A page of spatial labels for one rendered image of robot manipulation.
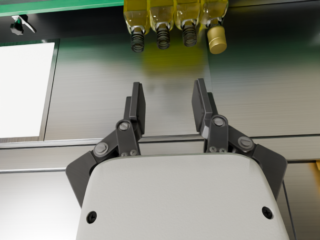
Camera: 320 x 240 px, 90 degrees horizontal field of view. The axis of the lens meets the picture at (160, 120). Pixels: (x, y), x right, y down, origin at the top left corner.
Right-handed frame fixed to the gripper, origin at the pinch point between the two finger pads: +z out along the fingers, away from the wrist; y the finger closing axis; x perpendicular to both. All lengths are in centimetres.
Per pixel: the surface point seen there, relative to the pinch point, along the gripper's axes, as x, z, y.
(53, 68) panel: -18, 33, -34
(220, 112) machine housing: -25.9, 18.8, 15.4
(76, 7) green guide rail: -5.8, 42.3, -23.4
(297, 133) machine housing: -28.1, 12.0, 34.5
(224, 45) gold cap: -7.7, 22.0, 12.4
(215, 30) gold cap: -6.0, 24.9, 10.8
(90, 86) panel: -20.6, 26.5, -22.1
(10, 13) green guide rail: -6, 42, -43
